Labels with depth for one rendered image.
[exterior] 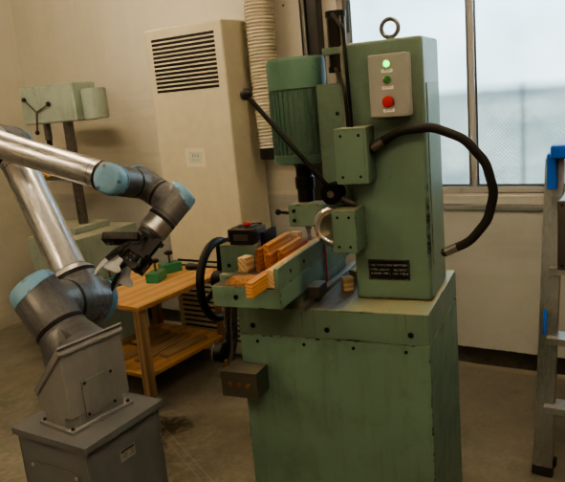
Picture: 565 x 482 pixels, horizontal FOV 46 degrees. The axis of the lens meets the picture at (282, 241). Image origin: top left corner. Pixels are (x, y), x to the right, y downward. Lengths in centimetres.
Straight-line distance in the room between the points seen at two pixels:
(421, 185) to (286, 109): 45
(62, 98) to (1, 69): 97
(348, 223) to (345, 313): 25
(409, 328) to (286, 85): 77
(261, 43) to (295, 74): 153
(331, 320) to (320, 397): 25
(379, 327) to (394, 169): 43
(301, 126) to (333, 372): 72
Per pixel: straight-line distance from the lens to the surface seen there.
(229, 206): 351
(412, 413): 193
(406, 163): 183
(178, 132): 366
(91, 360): 193
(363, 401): 195
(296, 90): 194
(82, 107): 401
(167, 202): 195
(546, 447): 261
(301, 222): 203
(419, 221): 185
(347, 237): 181
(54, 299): 199
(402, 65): 175
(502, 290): 331
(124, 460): 201
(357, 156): 177
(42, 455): 205
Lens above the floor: 140
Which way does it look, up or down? 12 degrees down
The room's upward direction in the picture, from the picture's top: 5 degrees counter-clockwise
